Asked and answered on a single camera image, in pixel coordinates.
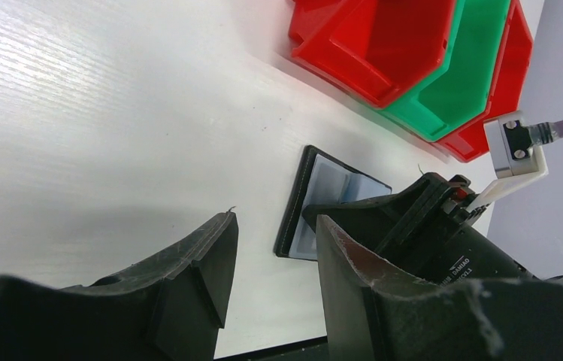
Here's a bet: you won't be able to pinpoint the green bin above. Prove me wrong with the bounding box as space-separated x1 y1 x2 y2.
375 0 510 142

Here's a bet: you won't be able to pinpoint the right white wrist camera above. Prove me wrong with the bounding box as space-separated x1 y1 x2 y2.
467 111 556 213

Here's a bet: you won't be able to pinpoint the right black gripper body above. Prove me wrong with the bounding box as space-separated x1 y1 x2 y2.
375 174 563 287

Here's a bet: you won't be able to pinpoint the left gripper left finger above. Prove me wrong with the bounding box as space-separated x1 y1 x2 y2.
0 211 239 360

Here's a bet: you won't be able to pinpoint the black leather card holder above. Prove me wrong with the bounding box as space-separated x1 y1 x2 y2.
274 145 392 261

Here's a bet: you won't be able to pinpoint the red bin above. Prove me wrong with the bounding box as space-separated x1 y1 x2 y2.
434 1 534 163
288 0 465 108

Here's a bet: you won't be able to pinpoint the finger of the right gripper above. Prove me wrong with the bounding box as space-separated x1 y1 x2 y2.
302 172 446 265

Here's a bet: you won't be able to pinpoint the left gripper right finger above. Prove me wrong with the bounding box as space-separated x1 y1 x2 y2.
316 216 563 360

